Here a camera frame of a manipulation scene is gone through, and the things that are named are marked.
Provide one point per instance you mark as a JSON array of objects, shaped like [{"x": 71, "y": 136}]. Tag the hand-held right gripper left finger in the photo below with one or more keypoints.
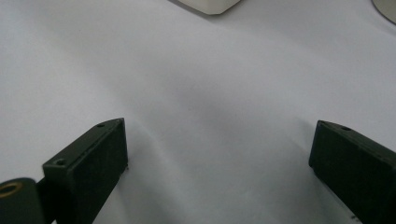
[{"x": 90, "y": 168}]

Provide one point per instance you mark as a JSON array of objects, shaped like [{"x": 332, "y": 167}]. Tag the white plastic storage box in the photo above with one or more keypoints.
[{"x": 211, "y": 5}]

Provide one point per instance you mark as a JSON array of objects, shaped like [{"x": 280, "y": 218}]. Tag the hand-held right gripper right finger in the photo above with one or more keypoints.
[{"x": 358, "y": 168}]

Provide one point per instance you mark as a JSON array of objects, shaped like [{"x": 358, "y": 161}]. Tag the round snack cup red label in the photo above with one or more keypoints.
[{"x": 387, "y": 7}]

